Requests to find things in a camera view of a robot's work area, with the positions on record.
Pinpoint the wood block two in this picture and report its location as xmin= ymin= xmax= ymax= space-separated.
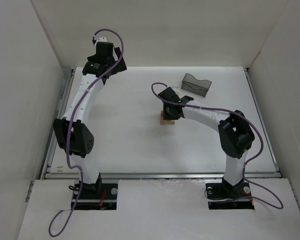
xmin=160 ymin=119 xmax=175 ymax=125

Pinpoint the dark transparent plastic bin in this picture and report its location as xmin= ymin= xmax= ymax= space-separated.
xmin=181 ymin=73 xmax=212 ymax=98

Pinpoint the wood block three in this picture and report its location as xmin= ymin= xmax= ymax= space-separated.
xmin=160 ymin=111 xmax=164 ymax=120

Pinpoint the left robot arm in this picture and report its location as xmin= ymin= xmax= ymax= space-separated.
xmin=53 ymin=41 xmax=127 ymax=195

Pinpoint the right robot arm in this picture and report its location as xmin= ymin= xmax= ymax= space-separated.
xmin=158 ymin=87 xmax=255 ymax=201

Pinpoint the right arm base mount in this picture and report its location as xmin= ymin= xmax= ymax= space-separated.
xmin=204 ymin=181 xmax=255 ymax=210

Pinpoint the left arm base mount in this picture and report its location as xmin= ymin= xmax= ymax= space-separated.
xmin=68 ymin=183 xmax=118 ymax=211

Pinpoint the aluminium front rail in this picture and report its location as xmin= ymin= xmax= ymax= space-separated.
xmin=43 ymin=171 xmax=282 ymax=180

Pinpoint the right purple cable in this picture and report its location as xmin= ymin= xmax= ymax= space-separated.
xmin=151 ymin=82 xmax=284 ymax=210

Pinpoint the purple cable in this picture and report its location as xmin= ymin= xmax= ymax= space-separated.
xmin=151 ymin=82 xmax=284 ymax=210
xmin=48 ymin=29 xmax=125 ymax=237

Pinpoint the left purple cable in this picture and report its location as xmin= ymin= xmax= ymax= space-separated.
xmin=48 ymin=29 xmax=125 ymax=237

